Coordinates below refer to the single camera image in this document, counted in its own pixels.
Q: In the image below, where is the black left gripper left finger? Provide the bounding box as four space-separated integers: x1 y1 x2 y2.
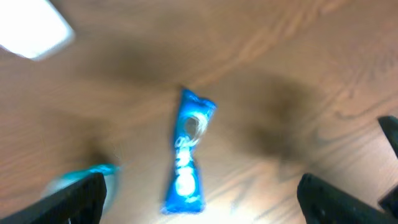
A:
1 173 107 224

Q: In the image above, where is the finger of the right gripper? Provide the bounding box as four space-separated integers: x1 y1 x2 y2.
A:
377 116 398 156

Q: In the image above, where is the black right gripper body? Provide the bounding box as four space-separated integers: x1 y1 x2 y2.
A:
378 185 398 218

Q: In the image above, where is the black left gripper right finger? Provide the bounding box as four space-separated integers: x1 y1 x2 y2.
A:
297 173 397 224

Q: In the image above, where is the white barcode scanner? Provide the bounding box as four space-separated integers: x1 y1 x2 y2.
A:
1 0 75 61

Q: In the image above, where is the teal mouthwash bottle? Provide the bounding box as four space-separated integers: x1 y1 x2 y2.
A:
42 164 120 213

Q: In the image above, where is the blue Oreo cookie pack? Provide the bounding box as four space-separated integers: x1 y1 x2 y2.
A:
160 88 217 214

